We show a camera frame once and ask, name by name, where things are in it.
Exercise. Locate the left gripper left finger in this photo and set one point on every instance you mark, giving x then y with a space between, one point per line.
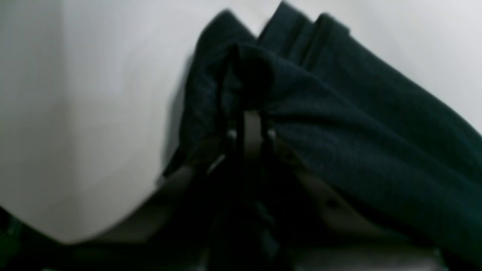
171 229

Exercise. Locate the black t-shirt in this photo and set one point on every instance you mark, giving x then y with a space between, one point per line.
356 122

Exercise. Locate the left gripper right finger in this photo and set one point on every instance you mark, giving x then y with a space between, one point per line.
316 227

